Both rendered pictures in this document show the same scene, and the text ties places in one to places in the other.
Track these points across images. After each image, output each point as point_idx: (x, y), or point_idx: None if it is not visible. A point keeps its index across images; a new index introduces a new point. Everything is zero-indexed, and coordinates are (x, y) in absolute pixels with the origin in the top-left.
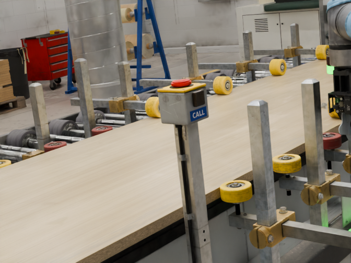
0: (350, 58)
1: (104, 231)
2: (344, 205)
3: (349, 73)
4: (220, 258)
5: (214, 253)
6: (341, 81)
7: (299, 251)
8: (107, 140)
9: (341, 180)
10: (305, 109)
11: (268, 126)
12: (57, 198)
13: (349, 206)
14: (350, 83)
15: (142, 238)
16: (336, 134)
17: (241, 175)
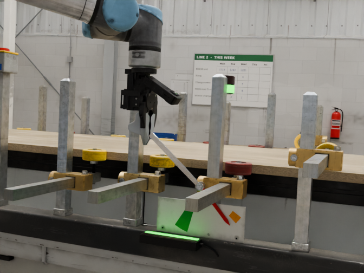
0: (128, 59)
1: (26, 142)
2: (162, 210)
3: (130, 72)
4: (110, 212)
5: (104, 204)
6: (128, 79)
7: (105, 220)
8: (226, 146)
9: (321, 244)
10: None
11: (67, 98)
12: (93, 141)
13: (170, 215)
14: (130, 82)
15: (26, 150)
16: (240, 163)
17: (123, 153)
